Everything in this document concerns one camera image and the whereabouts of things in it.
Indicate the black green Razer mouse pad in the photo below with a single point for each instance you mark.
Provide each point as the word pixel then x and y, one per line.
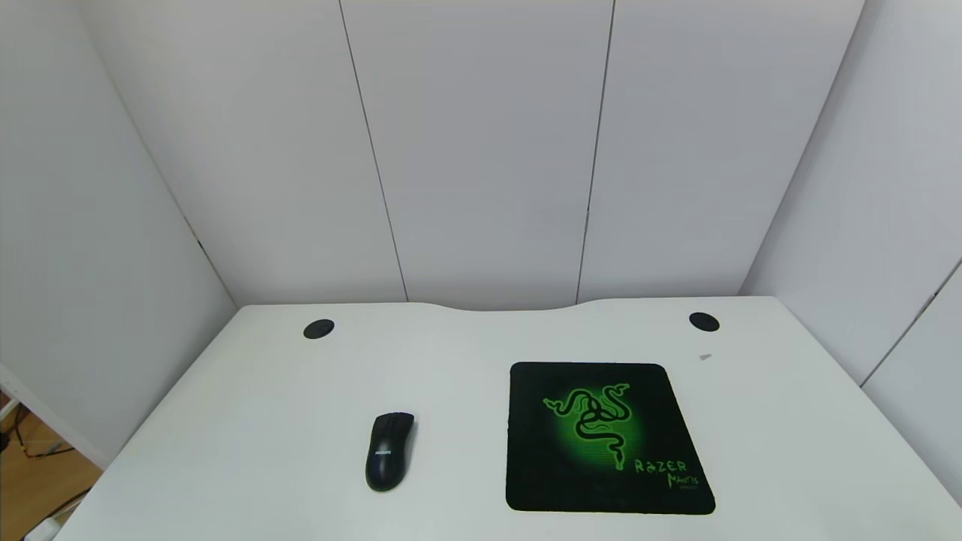
pixel 601 488

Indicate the white power strip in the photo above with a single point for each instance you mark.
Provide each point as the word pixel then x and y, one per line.
pixel 41 530

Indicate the black Philips computer mouse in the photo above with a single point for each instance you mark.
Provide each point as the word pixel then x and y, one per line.
pixel 389 458

